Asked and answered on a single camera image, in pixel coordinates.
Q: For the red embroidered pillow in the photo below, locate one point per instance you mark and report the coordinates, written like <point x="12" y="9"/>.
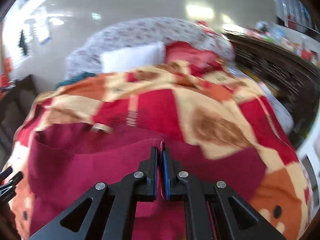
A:
<point x="201" y="62"/>

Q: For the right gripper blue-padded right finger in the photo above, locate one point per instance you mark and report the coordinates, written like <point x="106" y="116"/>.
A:
<point x="213" y="210"/>

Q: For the floral quilt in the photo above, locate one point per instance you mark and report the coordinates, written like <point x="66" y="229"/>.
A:
<point x="143" y="31"/>

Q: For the maroon fleece garment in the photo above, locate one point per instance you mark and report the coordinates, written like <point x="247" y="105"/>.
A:
<point x="67" y="160"/>

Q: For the teal cloth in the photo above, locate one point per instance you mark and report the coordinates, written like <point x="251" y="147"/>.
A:
<point x="75" y="79"/>

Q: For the dark hanging cloth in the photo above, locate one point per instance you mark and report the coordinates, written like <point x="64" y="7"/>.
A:
<point x="22" y="43"/>

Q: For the white pillow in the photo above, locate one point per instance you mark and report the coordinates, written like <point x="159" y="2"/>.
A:
<point x="125" y="59"/>

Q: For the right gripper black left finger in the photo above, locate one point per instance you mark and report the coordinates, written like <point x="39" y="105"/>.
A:
<point x="106" y="211"/>

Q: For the red orange patterned blanket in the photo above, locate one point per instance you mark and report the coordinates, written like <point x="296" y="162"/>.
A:
<point x="219" y="113"/>

